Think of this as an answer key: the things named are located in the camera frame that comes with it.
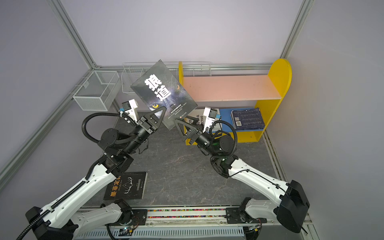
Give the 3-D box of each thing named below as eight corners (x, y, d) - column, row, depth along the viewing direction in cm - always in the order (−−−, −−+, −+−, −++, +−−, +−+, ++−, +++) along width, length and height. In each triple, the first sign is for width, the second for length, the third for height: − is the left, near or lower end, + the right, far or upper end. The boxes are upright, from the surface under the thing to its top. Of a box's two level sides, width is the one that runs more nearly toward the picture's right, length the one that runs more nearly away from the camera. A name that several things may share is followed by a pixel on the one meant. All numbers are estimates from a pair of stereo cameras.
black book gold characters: (104, 199, 82) (101, 198, 80) (113, 173, 91) (111, 172, 89) (142, 199, 82) (141, 198, 80) (148, 173, 91) (147, 172, 89)
